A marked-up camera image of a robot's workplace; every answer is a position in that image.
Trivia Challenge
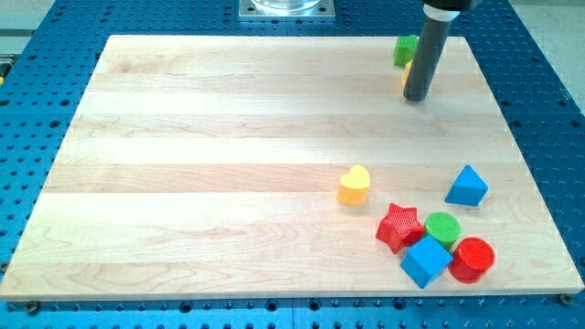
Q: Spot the blue triangle block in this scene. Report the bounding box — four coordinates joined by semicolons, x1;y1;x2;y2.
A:
445;164;489;207

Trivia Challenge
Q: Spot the yellow heart block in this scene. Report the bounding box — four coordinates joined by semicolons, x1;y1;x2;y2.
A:
337;164;371;206

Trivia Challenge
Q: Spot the wooden board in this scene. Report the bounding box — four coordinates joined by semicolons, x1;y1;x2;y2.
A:
1;35;584;302

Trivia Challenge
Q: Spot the red star block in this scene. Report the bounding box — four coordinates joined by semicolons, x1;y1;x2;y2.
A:
376;203;424;254

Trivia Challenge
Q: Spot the yellow block behind rod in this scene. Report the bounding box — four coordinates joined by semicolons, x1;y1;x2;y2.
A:
401;60;412;87

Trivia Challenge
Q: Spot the green cylinder block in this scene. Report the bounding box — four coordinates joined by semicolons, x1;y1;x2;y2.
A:
424;212;461;250

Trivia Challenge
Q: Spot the blue cube block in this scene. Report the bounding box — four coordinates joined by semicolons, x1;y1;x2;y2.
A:
400;236;453;289

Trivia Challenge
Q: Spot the green star block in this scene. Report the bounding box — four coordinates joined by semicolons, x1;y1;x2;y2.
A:
393;35;419;67

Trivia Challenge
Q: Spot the red cylinder block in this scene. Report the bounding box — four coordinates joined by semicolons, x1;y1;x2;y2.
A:
449;237;495;284

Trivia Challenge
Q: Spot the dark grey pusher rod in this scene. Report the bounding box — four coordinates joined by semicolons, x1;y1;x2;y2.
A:
403;3;461;101

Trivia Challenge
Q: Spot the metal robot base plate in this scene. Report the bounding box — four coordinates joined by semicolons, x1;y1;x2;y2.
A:
238;0;335;22

